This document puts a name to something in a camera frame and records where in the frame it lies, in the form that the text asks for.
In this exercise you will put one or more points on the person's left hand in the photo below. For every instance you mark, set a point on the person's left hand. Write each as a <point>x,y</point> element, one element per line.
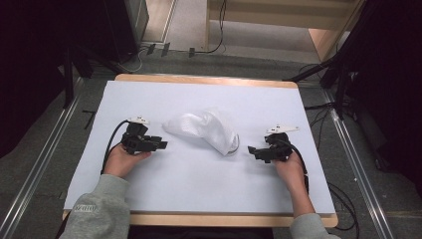
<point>121,162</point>

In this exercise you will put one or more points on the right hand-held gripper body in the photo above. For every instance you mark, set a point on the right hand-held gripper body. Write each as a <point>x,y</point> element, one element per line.
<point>278,147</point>

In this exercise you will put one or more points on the black tripod stand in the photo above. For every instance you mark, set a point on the black tripod stand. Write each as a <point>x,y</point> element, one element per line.
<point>340,93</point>

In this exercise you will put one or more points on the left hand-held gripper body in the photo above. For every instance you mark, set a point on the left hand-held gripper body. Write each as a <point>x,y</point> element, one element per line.
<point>136,141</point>

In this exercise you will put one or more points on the person's right hand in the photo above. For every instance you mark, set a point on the person's right hand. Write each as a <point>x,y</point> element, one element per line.
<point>292,172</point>

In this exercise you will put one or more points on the white table mat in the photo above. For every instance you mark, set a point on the white table mat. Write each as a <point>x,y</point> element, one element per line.
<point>199,186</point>

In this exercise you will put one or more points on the metal floor rail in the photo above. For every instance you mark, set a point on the metal floor rail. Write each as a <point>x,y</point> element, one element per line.
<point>36,159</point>
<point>356,166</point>

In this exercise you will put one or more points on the white mesh laundry bag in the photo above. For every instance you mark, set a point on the white mesh laundry bag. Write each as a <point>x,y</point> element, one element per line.
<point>209,129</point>

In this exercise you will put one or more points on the light wooden frame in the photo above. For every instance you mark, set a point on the light wooden frame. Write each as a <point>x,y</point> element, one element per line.
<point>265,15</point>

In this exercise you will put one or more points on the black metal stand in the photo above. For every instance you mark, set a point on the black metal stand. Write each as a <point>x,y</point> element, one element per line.
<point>68,83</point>

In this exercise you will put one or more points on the dark curtain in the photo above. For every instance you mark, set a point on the dark curtain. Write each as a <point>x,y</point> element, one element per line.
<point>30,66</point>
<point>391,83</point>

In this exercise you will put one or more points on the dark cabinet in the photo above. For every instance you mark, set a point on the dark cabinet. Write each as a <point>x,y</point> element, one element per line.
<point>126,30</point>

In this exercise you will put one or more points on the wooden table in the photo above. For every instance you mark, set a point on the wooden table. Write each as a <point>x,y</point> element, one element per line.
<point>212,219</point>

